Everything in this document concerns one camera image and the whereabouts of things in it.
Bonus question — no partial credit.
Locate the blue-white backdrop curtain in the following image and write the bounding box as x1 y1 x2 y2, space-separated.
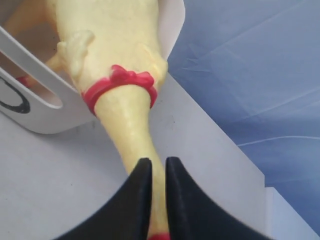
166 0 320 187

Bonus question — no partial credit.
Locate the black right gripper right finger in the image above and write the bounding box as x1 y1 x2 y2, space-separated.
165 157 267 240

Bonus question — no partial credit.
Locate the whole rubber chicken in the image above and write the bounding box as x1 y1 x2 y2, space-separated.
3 0 170 240

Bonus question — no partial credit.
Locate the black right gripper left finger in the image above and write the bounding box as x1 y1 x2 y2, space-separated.
58 158 152 240

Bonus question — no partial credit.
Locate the cream bin with black circle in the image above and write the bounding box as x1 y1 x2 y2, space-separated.
0 0 185 134

